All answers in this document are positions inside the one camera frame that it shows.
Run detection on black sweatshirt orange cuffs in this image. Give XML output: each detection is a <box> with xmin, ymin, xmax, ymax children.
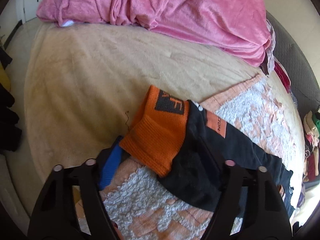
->
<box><xmin>113</xmin><ymin>86</ymin><xmax>294</xmax><ymax>214</ymax></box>

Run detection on pile of folded clothes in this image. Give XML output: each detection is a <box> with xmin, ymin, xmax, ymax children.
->
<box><xmin>303</xmin><ymin>108</ymin><xmax>319</xmax><ymax>183</ymax></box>

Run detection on beige bed sheet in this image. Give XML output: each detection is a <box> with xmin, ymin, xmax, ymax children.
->
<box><xmin>24</xmin><ymin>23</ymin><xmax>260</xmax><ymax>180</ymax></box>

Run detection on red pillow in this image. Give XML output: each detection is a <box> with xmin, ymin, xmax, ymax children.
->
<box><xmin>274</xmin><ymin>59</ymin><xmax>291</xmax><ymax>93</ymax></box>

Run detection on dark grey headboard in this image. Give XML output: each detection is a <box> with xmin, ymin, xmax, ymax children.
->
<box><xmin>266</xmin><ymin>12</ymin><xmax>319</xmax><ymax>118</ymax></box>

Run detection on lilac pajama garment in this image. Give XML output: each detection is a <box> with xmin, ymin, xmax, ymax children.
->
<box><xmin>260</xmin><ymin>20</ymin><xmax>276</xmax><ymax>76</ymax></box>

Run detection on pink fleece blanket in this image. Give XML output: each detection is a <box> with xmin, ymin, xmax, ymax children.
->
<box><xmin>36</xmin><ymin>0</ymin><xmax>272</xmax><ymax>67</ymax></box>

